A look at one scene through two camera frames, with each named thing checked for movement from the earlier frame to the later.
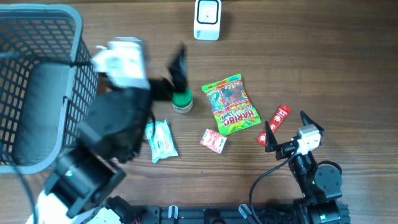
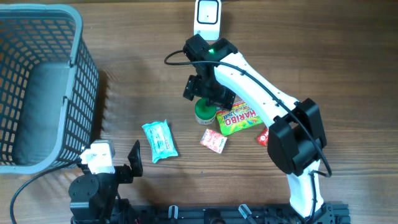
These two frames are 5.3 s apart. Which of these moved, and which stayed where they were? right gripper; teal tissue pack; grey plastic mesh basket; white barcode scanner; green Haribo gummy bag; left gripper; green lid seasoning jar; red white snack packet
Moved: green lid seasoning jar; right gripper; left gripper
Stayed: teal tissue pack; green Haribo gummy bag; grey plastic mesh basket; red white snack packet; white barcode scanner
